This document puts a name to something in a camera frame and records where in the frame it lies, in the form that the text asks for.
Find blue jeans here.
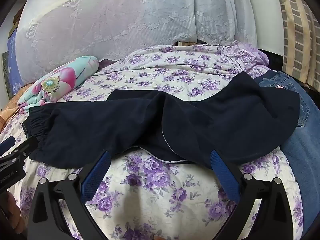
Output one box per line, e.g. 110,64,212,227
254,70,313,240

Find person's left hand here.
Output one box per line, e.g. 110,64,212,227
0,192,22,233

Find lilac floral cloth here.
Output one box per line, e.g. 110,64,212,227
220,41,270,70

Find purple floral quilt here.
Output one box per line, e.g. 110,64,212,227
0,41,304,240

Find orange quilted cloth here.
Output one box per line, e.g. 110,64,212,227
0,90,25,133

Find folded colourful floral blanket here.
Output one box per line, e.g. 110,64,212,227
17,55,99,113

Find navy pants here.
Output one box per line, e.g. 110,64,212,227
22,71,300,170

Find dark maroon cloth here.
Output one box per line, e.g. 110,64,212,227
99,59,118,68

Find white lace cover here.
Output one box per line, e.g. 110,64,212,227
16,0,258,63

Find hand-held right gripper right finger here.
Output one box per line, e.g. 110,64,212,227
209,150,294,240

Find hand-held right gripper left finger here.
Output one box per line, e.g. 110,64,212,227
27,150,112,240

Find brick-patterned striped curtain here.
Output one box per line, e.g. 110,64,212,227
274,0,320,91

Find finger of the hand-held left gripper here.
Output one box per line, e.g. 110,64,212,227
0,135,16,155
10,136,38,161

